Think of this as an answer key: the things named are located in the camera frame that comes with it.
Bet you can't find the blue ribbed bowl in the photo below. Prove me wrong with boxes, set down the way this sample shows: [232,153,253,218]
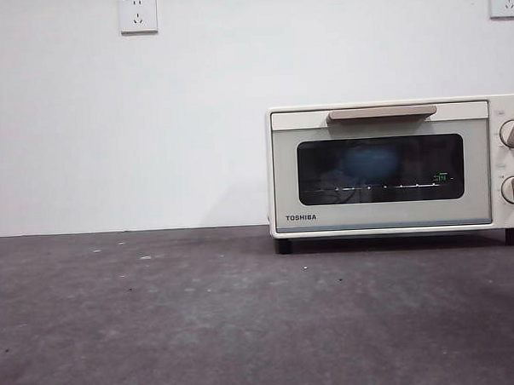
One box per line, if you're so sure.
[341,146,401,187]

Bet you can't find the glass oven door with handle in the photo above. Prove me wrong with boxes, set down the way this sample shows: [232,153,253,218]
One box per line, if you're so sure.
[269,100,494,234]

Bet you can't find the cream toaster oven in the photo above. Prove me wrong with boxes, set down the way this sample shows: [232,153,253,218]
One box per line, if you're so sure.
[264,95,514,256]

